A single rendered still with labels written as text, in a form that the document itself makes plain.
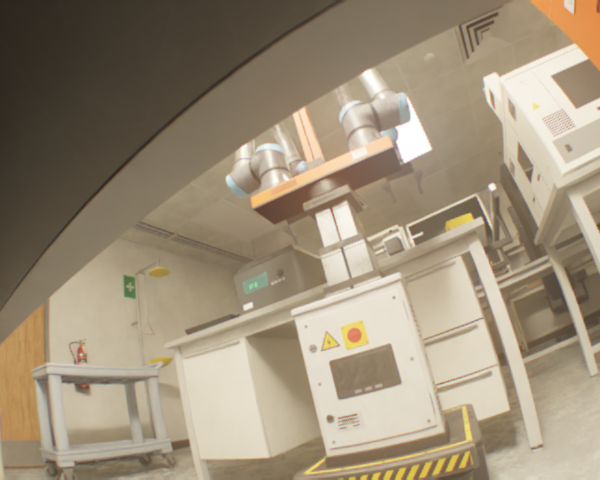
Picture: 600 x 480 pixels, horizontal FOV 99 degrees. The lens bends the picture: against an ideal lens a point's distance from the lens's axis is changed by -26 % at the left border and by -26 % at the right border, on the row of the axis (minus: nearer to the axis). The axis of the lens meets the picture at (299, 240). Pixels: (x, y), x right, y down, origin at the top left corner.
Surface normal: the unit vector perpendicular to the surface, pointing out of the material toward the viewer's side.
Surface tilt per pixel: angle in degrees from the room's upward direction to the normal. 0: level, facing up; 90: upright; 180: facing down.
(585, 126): 90
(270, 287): 90
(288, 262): 90
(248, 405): 90
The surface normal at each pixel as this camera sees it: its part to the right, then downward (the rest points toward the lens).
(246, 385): -0.52, -0.25
